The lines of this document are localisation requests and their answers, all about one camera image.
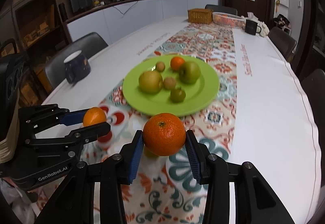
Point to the orange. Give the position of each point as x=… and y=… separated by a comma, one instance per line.
x=164, y=134
x=177, y=63
x=94, y=116

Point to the small brown kiwi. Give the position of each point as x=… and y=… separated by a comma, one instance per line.
x=160, y=66

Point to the wicker basket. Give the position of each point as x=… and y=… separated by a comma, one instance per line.
x=200, y=16

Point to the dark blue mug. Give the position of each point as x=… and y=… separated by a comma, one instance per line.
x=76, y=67

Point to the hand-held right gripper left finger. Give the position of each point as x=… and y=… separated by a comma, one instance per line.
x=135, y=160

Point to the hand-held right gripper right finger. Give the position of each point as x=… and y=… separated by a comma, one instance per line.
x=193, y=160

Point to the white plush toy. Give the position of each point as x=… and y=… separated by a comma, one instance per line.
x=264, y=28

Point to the green plate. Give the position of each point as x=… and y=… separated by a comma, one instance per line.
x=203, y=91

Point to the white intercom panel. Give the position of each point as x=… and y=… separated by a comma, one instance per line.
x=283, y=0

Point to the yellow pear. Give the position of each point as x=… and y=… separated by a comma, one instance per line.
x=150, y=82

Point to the green apple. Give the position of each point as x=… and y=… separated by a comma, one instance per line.
x=189, y=72

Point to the grey chair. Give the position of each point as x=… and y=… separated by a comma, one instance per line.
x=281, y=42
x=314, y=94
x=221, y=9
x=81, y=48

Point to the white tissue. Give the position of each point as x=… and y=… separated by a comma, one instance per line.
x=251, y=15

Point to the patterned table runner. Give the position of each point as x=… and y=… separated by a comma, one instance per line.
x=215, y=122

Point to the black mug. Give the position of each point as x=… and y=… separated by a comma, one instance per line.
x=251, y=27

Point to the green tangerine with stem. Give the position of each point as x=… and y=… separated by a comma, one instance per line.
x=177, y=95

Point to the pink plastic basket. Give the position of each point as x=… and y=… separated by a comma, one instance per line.
x=227, y=20

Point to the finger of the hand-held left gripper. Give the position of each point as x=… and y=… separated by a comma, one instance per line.
x=72, y=117
x=94, y=131

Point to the bags on stool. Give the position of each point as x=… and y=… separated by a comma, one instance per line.
x=282, y=22

